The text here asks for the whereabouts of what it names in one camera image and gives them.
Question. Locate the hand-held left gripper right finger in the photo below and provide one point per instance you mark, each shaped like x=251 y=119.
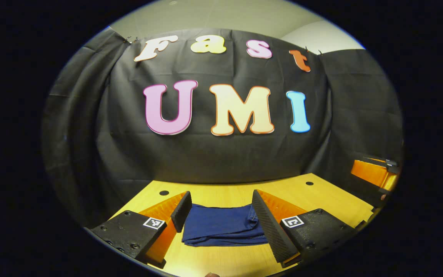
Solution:
x=269 y=229

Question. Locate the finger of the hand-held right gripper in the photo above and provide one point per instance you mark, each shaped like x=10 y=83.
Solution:
x=371 y=173

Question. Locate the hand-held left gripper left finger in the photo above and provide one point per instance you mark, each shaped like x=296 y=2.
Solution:
x=181 y=211

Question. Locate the blue jeans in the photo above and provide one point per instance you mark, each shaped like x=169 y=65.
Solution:
x=221 y=227

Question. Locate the black backdrop cloth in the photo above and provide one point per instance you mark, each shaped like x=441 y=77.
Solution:
x=129 y=154

